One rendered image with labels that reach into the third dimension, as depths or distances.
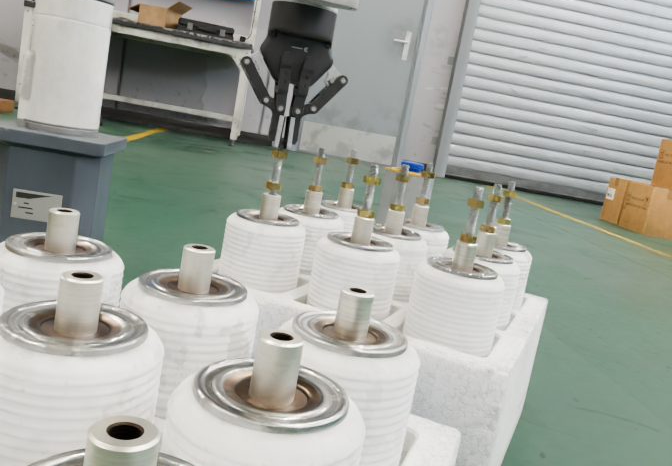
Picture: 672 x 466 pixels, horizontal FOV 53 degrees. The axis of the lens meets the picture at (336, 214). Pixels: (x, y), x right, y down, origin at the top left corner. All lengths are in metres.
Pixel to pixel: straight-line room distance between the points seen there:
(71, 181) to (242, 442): 0.64
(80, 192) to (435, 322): 0.47
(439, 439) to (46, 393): 0.27
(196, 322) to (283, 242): 0.34
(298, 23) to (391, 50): 5.20
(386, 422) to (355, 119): 5.51
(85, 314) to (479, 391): 0.41
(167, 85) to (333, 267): 5.23
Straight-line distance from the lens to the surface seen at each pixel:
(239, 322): 0.46
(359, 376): 0.40
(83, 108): 0.92
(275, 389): 0.33
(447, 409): 0.69
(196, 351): 0.45
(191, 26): 5.29
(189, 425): 0.31
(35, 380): 0.36
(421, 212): 0.97
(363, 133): 5.91
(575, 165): 6.45
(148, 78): 5.93
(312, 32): 0.76
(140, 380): 0.37
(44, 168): 0.91
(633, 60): 6.65
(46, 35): 0.92
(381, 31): 5.95
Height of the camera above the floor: 0.39
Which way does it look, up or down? 8 degrees down
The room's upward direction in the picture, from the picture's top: 10 degrees clockwise
